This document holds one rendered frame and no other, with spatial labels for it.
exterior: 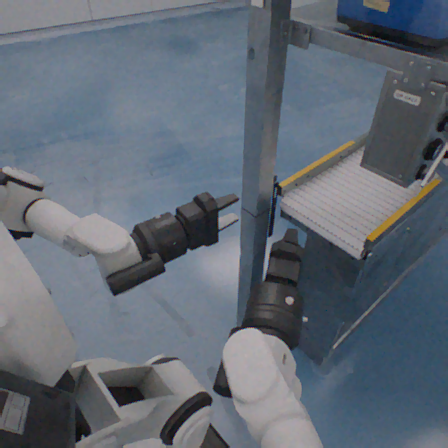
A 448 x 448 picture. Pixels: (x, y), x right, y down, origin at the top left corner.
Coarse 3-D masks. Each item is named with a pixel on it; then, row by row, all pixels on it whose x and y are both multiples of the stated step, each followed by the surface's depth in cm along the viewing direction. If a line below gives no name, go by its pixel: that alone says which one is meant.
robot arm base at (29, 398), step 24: (0, 384) 26; (24, 384) 28; (0, 408) 24; (24, 408) 25; (48, 408) 26; (72, 408) 28; (0, 432) 22; (24, 432) 23; (48, 432) 24; (72, 432) 25
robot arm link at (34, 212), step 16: (16, 192) 70; (32, 192) 72; (16, 208) 71; (32, 208) 71; (48, 208) 71; (64, 208) 73; (16, 224) 72; (32, 224) 71; (48, 224) 69; (64, 224) 68
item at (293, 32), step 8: (288, 24) 72; (296, 24) 72; (304, 24) 70; (280, 32) 72; (288, 32) 73; (296, 32) 72; (304, 32) 71; (280, 40) 73; (288, 40) 74; (296, 40) 73; (304, 40) 72; (304, 48) 73
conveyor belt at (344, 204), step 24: (336, 168) 113; (360, 168) 113; (312, 192) 104; (336, 192) 104; (360, 192) 104; (384, 192) 104; (408, 192) 104; (312, 216) 98; (336, 216) 97; (360, 216) 97; (384, 216) 97; (336, 240) 93; (360, 240) 91
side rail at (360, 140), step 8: (360, 136) 120; (352, 144) 116; (360, 144) 120; (344, 152) 115; (328, 160) 110; (336, 160) 114; (320, 168) 110; (304, 176) 105; (312, 176) 109; (288, 184) 102; (280, 192) 101
